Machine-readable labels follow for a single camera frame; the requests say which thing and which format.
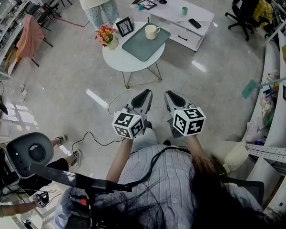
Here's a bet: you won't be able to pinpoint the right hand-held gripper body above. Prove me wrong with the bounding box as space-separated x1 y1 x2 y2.
167 104 206 138

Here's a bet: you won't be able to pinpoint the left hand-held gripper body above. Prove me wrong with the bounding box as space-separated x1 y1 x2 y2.
112 103 152 140

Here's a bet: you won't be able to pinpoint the green tray mat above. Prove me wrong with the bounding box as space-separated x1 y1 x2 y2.
122 22 171 62

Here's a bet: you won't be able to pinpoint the cream ceramic mug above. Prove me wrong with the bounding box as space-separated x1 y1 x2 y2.
144 24 161 41

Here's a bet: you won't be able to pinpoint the person's right forearm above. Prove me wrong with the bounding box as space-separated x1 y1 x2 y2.
184 134 207 163

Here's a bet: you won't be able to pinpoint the person's left forearm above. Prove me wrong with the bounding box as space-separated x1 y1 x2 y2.
106 137 134 183

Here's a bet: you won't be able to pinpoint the person's blue jeans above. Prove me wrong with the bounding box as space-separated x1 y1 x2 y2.
132 127 159 150

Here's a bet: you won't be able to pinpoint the white round table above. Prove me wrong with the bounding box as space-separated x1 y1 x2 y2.
102 21 166 89

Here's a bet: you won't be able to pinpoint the cream padded chair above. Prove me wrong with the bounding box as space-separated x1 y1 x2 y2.
212 141 250 172

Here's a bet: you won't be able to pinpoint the person's striped grey shirt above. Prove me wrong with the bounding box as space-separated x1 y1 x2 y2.
54 144 265 229

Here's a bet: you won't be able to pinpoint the potted red yellow flowers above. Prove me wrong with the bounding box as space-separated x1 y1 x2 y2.
95 24 119 50

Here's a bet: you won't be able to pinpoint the teal flat mop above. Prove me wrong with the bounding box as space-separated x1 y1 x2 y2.
242 74 286 100

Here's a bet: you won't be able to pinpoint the white low cabinet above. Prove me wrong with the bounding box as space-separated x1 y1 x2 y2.
130 0 215 52

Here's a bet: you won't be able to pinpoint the white curved shelf unit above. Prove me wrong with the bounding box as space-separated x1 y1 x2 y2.
246 30 286 214

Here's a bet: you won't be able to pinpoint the black office chair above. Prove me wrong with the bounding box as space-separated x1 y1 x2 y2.
225 0 277 42

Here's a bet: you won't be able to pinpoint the yellow plaid garment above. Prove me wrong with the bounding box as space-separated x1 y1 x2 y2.
252 0 274 28

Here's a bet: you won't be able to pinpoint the black metal chair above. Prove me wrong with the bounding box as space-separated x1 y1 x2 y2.
26 0 73 32

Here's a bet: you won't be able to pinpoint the pink cloth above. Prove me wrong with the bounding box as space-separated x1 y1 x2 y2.
15 14 46 60

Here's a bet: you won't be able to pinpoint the white shelving unit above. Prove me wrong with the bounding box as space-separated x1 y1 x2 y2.
0 0 42 80

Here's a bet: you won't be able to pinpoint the white floor cable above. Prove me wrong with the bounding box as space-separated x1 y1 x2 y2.
108 89 139 116

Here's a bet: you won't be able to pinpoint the black floor cable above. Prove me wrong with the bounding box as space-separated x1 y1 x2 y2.
71 131 123 162

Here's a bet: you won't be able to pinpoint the black cable on shirt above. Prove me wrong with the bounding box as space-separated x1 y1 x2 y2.
131 146 193 186

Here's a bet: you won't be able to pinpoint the black head mount bar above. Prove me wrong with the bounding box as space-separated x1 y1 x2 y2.
30 162 132 193

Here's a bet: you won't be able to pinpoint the black picture frame branch print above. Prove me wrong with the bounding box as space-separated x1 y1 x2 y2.
115 17 135 37

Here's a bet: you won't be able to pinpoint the red cable connector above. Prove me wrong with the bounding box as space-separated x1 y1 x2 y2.
70 194 90 207

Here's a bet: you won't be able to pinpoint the black frame white mat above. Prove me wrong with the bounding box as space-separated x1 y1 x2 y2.
139 0 157 10

